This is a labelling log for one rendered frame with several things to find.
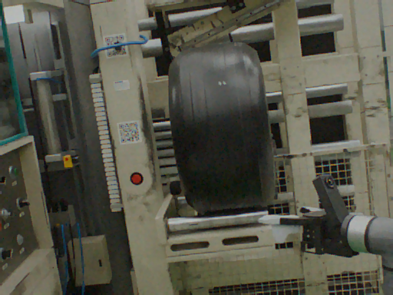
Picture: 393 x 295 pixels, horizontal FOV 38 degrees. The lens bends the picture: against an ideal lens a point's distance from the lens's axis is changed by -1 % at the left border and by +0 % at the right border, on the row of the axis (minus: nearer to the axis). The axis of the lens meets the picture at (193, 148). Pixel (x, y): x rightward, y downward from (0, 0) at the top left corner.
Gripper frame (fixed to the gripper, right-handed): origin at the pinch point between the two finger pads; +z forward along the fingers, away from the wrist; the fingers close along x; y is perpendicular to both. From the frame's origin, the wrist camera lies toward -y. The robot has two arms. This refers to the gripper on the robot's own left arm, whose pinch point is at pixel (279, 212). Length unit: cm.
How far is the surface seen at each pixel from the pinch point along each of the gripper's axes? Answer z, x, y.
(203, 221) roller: 53, 25, 12
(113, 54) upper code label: 74, 8, -44
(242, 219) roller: 43, 34, 12
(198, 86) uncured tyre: 44, 17, -31
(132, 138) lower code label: 73, 13, -15
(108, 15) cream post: 74, 6, -56
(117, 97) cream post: 75, 9, -29
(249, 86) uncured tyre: 33, 27, -31
